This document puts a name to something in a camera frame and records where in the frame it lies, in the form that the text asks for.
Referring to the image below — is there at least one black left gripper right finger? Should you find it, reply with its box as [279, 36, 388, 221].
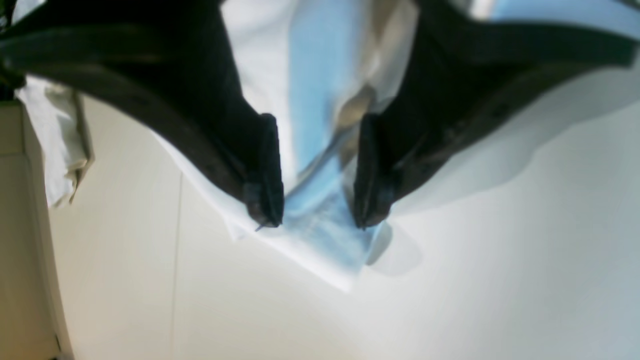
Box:
[352, 0, 639, 229]

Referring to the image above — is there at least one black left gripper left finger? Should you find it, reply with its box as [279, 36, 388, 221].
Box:
[1, 0, 285, 228]

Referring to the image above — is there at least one white t-shirt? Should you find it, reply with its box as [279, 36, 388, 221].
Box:
[15, 0, 421, 293]

